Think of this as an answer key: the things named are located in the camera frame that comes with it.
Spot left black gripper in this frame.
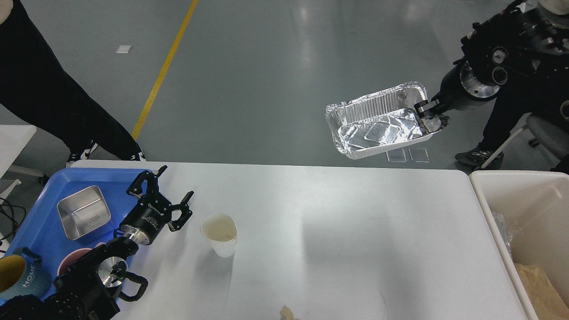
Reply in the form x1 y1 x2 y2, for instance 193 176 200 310
119 165 195 245

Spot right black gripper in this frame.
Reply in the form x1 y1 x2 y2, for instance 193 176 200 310
414 64 482 132

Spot stainless steel rectangular container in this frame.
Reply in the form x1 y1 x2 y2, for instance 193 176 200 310
56 185 112 242

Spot aluminium foil tray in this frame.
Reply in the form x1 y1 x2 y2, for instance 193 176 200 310
325 81 441 160

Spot pink ribbed mug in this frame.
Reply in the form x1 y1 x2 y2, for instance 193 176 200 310
56 248 93 277

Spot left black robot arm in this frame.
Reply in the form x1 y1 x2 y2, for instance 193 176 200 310
1 165 194 320

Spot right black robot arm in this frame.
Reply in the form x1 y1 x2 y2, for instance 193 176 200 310
415 0 568 122

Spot white paper cup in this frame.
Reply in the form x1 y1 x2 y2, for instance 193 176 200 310
200 213 238 258

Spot seated person black trousers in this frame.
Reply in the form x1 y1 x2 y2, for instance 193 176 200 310
455 89 568 167

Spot blue plastic tray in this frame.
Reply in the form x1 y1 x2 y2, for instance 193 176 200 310
8 168 140 280

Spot white plastic bin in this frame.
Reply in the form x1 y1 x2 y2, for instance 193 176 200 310
469 170 569 320

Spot teal ribbed mug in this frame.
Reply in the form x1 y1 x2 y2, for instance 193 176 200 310
0 247 52 300

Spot white paper scrap on floor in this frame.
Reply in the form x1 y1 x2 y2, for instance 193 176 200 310
115 45 133 54

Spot crumpled paper scrap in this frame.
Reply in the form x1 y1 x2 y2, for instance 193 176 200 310
279 306 297 320

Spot standing person black trousers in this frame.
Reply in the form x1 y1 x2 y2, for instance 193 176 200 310
0 0 145 167

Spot brown paper in bin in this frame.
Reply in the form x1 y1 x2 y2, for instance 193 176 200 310
514 263 569 320

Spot black cables at left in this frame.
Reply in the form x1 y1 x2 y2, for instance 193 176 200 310
0 198 27 243

